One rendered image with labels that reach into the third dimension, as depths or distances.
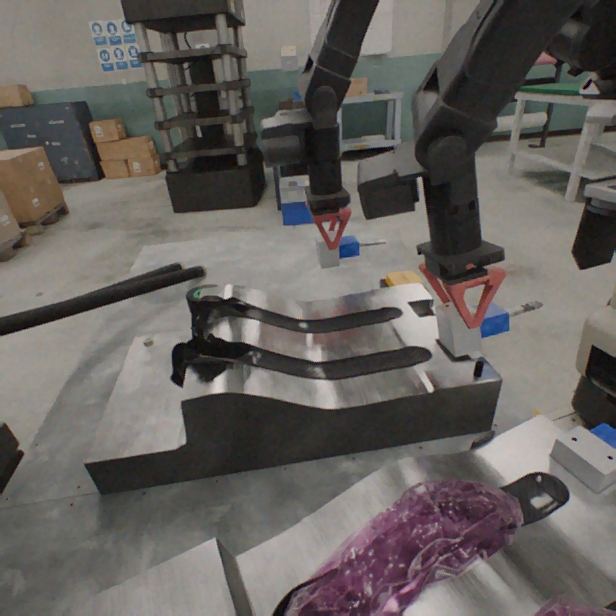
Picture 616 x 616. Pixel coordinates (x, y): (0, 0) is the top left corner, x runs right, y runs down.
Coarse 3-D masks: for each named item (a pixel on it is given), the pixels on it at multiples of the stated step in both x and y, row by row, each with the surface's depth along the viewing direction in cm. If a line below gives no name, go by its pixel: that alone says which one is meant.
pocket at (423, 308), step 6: (414, 300) 64; (420, 300) 64; (426, 300) 65; (432, 300) 64; (414, 306) 65; (420, 306) 65; (426, 306) 65; (432, 306) 65; (414, 312) 66; (420, 312) 66; (426, 312) 66; (432, 312) 64
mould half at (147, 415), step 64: (128, 384) 57; (192, 384) 44; (256, 384) 45; (320, 384) 49; (384, 384) 49; (448, 384) 47; (128, 448) 47; (192, 448) 46; (256, 448) 48; (320, 448) 49
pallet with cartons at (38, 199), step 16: (0, 160) 374; (16, 160) 387; (32, 160) 417; (48, 160) 449; (0, 176) 380; (16, 176) 383; (32, 176) 411; (48, 176) 445; (16, 192) 389; (32, 192) 408; (48, 192) 438; (16, 208) 397; (32, 208) 404; (48, 208) 434; (64, 208) 470; (32, 224) 406; (48, 224) 440
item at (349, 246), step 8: (328, 232) 75; (320, 240) 72; (344, 240) 74; (352, 240) 73; (368, 240) 75; (376, 240) 75; (384, 240) 75; (320, 248) 72; (328, 248) 72; (344, 248) 73; (352, 248) 73; (320, 256) 73; (328, 256) 73; (336, 256) 73; (344, 256) 74; (352, 256) 74; (320, 264) 74; (328, 264) 74; (336, 264) 74
